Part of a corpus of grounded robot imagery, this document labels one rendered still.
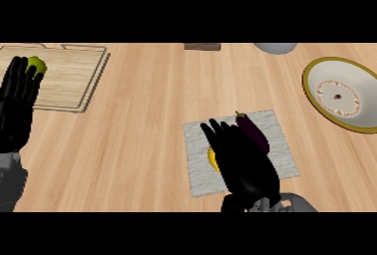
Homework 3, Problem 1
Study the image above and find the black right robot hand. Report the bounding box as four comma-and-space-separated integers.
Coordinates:
199, 118, 283, 213

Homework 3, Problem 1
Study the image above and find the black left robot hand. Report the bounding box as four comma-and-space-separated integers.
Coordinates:
0, 56, 46, 154

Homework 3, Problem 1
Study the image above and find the yellow lemon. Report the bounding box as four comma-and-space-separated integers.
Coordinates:
206, 145, 222, 174

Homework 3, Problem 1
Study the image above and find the grey cloth placemat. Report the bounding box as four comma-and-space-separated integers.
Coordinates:
182, 109, 302, 198

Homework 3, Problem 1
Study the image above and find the white bowl with yellow rim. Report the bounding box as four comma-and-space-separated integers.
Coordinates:
302, 56, 377, 134

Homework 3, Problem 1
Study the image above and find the dark purple eggplant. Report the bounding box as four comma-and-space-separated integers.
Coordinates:
234, 111, 273, 154

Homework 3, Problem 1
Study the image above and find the pale wooden cutting board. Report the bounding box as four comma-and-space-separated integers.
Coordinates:
0, 43, 113, 114

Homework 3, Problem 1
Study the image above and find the green lime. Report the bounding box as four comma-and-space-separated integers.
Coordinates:
27, 56, 49, 75

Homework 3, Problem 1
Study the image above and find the grey round object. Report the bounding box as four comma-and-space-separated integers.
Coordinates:
252, 43, 299, 56

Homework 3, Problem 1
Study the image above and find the brown wooden block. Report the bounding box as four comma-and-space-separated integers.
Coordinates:
184, 43, 222, 52

